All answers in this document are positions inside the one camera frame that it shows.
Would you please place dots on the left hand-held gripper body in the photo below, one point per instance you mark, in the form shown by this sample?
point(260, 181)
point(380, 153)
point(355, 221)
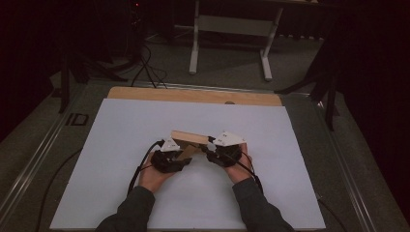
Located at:
point(166, 159)

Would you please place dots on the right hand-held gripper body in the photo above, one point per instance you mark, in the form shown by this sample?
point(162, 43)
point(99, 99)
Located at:
point(227, 151)

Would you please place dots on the wooden picture frame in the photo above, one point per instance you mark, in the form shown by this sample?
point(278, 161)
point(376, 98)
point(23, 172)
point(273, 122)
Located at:
point(188, 137)

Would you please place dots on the person's left hand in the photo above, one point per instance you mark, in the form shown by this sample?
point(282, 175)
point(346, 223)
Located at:
point(151, 179)

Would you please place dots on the person's right hand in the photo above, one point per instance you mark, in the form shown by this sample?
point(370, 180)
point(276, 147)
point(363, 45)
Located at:
point(240, 172)

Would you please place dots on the white table sheet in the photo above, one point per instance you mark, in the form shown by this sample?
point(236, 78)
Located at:
point(193, 199)

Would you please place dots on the black tripod stand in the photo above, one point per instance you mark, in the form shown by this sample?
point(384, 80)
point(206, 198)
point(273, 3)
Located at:
point(330, 96)

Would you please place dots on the white metal table frame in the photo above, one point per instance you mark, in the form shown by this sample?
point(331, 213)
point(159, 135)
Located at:
point(232, 25)

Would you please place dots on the metal floor rail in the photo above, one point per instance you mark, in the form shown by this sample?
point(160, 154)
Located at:
point(348, 167)
point(32, 161)

